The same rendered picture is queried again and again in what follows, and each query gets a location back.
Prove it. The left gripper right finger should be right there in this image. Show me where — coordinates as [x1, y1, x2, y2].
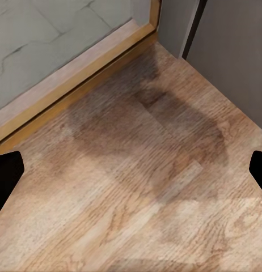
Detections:
[249, 150, 262, 189]

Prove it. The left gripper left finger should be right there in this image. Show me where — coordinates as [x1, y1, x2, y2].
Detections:
[0, 151, 24, 211]

